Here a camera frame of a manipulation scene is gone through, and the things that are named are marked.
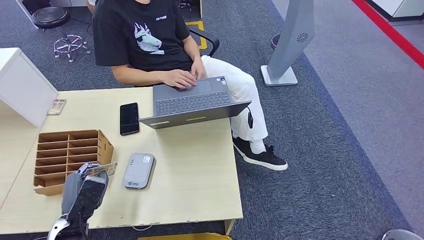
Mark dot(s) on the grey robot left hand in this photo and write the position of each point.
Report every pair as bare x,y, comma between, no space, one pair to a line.
71,190

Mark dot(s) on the person's left hand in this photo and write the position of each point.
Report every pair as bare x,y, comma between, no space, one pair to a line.
198,68

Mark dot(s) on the person's right hand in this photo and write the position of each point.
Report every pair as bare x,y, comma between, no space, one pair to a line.
179,78

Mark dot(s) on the patterned room key card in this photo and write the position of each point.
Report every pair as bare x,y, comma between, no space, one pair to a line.
106,169

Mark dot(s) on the person's right forearm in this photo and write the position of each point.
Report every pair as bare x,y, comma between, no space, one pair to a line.
139,74

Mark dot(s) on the person's left forearm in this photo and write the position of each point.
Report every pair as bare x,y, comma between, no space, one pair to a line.
191,48

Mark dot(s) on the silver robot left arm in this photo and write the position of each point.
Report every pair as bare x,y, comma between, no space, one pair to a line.
56,229

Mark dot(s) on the wooden card organizer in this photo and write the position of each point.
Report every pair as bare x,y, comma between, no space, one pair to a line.
104,149

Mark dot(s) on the grey laptop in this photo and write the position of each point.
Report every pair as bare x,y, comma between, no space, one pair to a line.
190,98

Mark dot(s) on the black office chair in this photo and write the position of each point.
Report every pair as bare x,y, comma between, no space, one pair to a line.
210,39

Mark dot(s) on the yellow floor marking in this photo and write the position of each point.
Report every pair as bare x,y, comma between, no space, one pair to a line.
198,24

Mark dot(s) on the black smartphone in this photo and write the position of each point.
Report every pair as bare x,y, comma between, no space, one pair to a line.
129,118

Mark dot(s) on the black usb dongle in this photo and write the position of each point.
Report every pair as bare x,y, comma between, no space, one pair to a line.
250,120

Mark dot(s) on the black round floor object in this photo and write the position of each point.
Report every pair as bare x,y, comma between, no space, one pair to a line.
275,41

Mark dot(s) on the grey kiosk stand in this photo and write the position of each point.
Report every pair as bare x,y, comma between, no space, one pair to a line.
291,33

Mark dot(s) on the white cabinet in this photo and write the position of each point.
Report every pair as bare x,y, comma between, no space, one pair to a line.
23,86

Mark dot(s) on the yellow object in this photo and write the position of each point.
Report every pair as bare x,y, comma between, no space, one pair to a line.
185,236

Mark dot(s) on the black round stool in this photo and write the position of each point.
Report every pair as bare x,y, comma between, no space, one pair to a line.
50,16

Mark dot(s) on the red floor tape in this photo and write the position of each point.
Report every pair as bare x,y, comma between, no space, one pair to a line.
391,31

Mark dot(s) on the white furniture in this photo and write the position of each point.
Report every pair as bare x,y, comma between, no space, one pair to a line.
407,8

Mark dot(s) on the grey round object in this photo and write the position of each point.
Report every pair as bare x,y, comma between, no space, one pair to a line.
400,236

